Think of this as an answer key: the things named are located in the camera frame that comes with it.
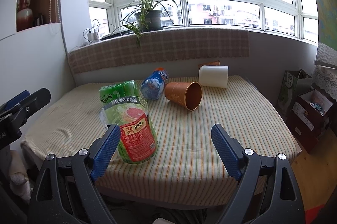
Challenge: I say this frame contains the red green cut bottle cup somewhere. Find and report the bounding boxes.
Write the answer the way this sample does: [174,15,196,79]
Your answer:
[103,96,158,164]

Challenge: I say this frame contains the green tea bottle cup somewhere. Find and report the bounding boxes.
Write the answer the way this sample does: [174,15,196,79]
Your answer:
[99,80,139,105]

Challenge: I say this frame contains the orange paper cup near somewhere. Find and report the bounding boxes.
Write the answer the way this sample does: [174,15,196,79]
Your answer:
[164,82,203,111]

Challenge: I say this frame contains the orange paper cup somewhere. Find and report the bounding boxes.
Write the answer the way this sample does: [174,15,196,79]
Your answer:
[164,82,203,111]
[198,61,220,69]

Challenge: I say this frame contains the white plastic cup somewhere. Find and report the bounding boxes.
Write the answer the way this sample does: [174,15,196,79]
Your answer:
[199,65,229,88]

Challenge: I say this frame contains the blue orange bottle cup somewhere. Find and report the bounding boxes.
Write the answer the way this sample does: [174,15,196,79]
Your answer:
[140,67,169,100]

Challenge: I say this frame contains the orange paper cup far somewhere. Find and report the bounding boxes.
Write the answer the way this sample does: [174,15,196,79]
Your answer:
[198,61,220,69]

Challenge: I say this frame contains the striped table cloth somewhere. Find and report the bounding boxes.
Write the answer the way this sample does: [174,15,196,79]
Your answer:
[21,76,301,207]

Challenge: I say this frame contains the dark red cardboard box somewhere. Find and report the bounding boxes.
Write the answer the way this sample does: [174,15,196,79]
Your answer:
[286,89,336,153]

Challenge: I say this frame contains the red ceramic vase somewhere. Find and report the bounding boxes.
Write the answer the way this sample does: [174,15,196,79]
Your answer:
[16,0,33,31]

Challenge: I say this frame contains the white power charger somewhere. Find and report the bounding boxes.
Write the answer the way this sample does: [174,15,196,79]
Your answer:
[87,31,99,43]

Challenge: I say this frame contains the green shopping bag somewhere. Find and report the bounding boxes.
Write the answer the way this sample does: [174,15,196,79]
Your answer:
[275,69,312,118]

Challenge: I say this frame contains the black laptop on sill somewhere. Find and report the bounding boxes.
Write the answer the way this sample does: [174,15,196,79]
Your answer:
[100,30,132,41]

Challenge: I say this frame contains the plaid windowsill blanket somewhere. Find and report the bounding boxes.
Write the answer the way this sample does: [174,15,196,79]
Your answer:
[68,27,250,74]

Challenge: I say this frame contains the potted spider plant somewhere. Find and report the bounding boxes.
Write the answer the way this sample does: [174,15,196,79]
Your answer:
[113,0,178,48]

